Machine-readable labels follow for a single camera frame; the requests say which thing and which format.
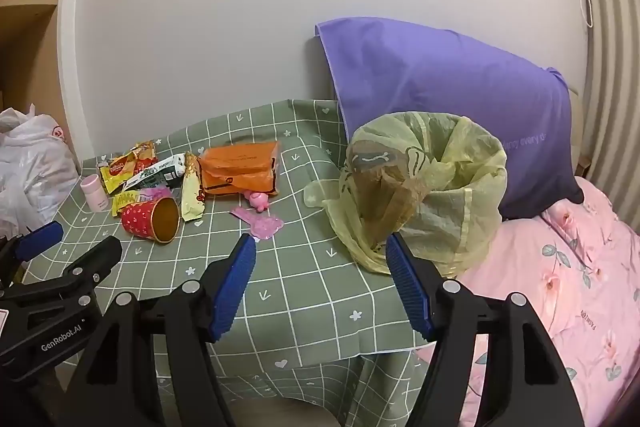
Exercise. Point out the purple pillow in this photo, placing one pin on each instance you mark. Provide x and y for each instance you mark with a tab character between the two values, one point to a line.
425	72

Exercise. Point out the white plastic bag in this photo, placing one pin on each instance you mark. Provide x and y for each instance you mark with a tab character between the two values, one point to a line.
30	162

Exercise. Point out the small pink jar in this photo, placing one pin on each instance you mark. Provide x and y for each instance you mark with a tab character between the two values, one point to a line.
94	193

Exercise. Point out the red paper cup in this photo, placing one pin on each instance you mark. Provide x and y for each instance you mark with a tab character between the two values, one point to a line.
145	219

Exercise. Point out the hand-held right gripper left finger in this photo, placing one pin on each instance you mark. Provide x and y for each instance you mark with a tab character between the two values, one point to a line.
235	287

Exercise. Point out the small pink purple wrapper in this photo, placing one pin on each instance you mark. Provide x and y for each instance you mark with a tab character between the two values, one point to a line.
155	194

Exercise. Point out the orange packet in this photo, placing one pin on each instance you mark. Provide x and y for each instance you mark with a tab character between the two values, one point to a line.
237	167

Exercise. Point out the yellow trash bag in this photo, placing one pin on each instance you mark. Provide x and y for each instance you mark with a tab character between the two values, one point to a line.
450	217

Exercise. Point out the lilac blister wrapper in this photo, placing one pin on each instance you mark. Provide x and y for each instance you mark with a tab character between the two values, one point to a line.
260	224

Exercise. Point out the striped beige curtain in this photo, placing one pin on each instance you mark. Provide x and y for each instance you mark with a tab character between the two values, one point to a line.
615	57

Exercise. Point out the dark green white wrapper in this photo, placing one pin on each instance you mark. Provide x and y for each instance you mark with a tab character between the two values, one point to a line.
155	174

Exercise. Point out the cream gold snack wrapper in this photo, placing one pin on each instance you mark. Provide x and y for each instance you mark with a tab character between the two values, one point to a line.
192	192

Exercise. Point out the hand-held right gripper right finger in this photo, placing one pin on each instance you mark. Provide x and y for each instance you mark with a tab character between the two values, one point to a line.
410	292

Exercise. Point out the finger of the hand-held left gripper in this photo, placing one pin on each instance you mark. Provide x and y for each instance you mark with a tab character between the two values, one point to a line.
97	259
42	237

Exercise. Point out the pink floral blanket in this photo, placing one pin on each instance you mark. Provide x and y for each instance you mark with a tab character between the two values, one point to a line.
550	287

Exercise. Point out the pink caterpillar toy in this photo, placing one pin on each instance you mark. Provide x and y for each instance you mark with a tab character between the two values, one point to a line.
257	202

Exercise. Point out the small yellow wrapper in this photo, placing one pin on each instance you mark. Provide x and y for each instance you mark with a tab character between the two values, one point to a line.
124	203

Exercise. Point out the brown gold snack wrapper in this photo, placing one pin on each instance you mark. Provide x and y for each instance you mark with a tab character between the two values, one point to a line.
145	153

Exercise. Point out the wooden shelf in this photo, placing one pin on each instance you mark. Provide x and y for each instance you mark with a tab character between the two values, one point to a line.
25	37

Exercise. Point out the yellow red snack wrapper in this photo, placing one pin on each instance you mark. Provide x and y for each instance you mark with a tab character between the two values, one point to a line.
117	169

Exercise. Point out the green checked tablecloth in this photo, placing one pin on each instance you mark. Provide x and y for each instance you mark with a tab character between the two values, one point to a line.
300	267

